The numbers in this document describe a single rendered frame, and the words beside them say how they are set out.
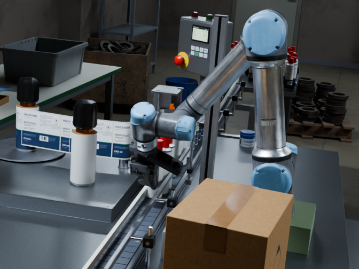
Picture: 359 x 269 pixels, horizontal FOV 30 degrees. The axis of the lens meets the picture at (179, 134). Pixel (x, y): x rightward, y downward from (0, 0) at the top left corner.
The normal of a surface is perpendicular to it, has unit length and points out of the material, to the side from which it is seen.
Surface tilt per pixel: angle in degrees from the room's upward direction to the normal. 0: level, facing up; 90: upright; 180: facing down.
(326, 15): 90
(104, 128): 90
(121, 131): 90
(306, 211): 1
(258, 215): 0
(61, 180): 0
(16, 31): 90
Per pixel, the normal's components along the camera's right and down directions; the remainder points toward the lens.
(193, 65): -0.72, 0.14
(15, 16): 0.96, 0.15
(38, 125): -0.30, 0.24
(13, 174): 0.07, -0.96
